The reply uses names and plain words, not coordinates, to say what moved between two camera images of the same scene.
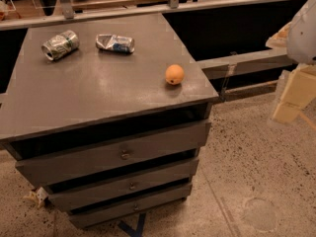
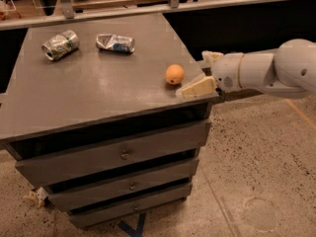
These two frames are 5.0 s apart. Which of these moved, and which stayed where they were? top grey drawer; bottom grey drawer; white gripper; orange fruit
Moved: white gripper
Stayed: top grey drawer; bottom grey drawer; orange fruit
